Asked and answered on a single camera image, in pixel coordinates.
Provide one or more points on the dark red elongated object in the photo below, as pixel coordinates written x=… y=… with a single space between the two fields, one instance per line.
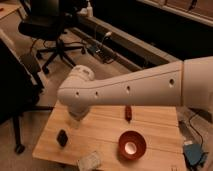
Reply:
x=128 y=113

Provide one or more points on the black office chair near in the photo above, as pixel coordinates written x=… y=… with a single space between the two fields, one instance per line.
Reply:
x=17 y=92

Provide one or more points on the white spray bottle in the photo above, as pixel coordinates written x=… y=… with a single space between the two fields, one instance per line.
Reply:
x=89 y=9

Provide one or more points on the small black object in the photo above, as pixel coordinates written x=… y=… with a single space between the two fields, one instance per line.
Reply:
x=62 y=138

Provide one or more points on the black office chair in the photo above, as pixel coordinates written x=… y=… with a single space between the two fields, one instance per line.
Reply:
x=17 y=92
x=47 y=20

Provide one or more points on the black office chair far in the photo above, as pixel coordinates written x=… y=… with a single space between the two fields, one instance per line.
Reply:
x=47 y=20

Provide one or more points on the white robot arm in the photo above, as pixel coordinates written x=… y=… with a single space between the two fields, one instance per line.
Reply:
x=182 y=83

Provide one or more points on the red ceramic bowl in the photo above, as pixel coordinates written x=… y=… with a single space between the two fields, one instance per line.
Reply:
x=131 y=145

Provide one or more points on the blue box on floor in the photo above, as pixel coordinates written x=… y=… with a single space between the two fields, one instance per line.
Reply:
x=194 y=154

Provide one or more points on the black power strip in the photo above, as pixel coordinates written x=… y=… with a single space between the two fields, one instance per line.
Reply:
x=101 y=55

